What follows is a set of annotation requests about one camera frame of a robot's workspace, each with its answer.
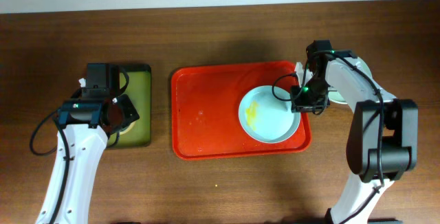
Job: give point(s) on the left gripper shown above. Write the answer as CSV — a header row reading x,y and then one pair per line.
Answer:
x,y
127,113

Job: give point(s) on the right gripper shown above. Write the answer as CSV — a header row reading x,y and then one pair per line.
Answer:
x,y
305,104

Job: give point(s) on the mint green plate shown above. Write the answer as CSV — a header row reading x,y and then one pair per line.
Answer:
x,y
345,94

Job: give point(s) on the green and yellow sponge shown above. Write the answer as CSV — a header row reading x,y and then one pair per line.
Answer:
x,y
127,129

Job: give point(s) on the light blue plate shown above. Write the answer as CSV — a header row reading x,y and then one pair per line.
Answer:
x,y
265,114

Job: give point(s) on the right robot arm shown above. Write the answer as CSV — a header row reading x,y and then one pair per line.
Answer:
x,y
382,141

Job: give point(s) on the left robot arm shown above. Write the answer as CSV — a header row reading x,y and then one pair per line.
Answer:
x,y
78,152

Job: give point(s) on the black tray with green liquid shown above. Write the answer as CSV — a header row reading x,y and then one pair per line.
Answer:
x,y
139,92

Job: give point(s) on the red plastic tray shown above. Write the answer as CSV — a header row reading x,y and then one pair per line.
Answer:
x,y
205,102

